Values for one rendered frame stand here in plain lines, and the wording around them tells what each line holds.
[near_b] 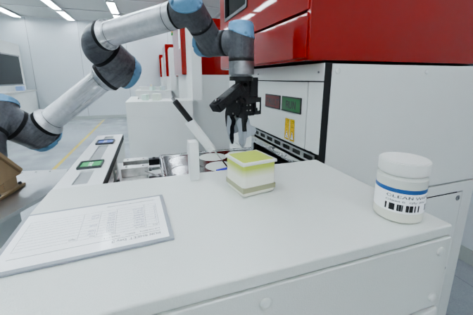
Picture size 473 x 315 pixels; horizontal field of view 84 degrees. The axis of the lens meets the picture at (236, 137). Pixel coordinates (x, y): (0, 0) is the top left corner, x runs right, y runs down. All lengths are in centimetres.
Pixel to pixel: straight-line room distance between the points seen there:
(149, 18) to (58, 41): 823
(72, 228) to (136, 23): 58
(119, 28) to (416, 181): 81
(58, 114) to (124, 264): 85
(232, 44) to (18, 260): 64
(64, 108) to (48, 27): 801
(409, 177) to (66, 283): 46
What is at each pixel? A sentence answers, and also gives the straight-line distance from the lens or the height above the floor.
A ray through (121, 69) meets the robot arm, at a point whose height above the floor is 121.
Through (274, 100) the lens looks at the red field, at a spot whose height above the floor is 110.
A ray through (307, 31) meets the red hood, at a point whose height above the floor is 129.
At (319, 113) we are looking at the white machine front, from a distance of 73.
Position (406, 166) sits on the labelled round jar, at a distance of 45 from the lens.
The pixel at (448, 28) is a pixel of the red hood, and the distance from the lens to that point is 104.
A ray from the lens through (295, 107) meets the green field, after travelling 82.
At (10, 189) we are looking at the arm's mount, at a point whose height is 83.
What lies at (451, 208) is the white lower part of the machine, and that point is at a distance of 126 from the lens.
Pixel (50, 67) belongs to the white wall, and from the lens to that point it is 904.
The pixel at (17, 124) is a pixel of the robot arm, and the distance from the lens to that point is 118.
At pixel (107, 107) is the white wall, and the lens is 881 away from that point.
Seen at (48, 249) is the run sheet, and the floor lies 97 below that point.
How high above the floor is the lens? 118
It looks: 13 degrees down
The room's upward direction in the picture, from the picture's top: straight up
